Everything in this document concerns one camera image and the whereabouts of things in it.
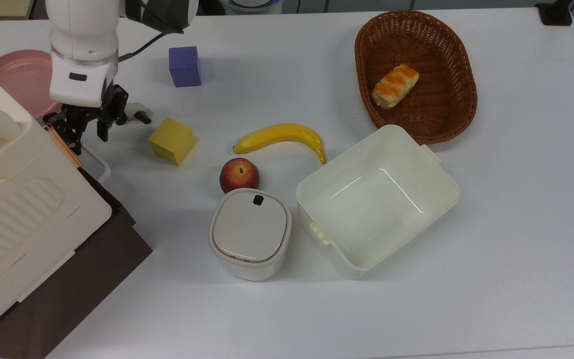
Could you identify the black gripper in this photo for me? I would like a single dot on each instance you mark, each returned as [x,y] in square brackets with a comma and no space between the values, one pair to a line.
[90,113]

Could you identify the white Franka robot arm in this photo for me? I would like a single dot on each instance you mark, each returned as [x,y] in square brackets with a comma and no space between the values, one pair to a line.
[82,30]

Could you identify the dark brown drawer housing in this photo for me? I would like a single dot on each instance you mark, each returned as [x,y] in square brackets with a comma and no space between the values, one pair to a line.
[92,289]

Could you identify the panda toy figure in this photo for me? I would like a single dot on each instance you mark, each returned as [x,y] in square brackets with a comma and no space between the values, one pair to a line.
[142,117]

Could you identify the yellow cube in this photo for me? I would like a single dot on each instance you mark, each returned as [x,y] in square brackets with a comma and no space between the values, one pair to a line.
[172,142]

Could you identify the pink plate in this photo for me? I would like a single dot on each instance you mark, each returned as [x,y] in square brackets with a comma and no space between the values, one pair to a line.
[18,80]

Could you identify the cream plastic storage cabinet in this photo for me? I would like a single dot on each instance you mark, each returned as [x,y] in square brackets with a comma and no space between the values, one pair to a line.
[18,209]

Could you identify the purple cube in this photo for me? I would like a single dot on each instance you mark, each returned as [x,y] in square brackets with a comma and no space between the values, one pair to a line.
[185,67]

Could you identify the red apple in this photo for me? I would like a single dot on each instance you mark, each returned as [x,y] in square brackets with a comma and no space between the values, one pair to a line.
[239,175]

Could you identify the yellow banana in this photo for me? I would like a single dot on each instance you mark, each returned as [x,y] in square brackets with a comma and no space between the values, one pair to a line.
[277,132]

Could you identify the cream lidded trash can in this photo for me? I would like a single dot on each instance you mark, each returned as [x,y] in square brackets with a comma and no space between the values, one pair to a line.
[249,234]

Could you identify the white blue round device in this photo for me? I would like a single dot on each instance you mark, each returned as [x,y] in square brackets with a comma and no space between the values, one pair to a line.
[252,6]

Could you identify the white plastic storage bin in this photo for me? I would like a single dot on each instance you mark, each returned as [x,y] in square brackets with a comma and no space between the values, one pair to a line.
[376,209]

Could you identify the orange glazed bread loaf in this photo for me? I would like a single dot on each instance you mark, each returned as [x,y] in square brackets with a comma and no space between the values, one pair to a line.
[395,86]

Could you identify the brown wicker basket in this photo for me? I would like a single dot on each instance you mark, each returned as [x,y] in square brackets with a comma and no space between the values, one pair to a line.
[446,99]

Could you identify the black camera stand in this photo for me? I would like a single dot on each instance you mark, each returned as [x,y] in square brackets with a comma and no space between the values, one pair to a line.
[556,15]

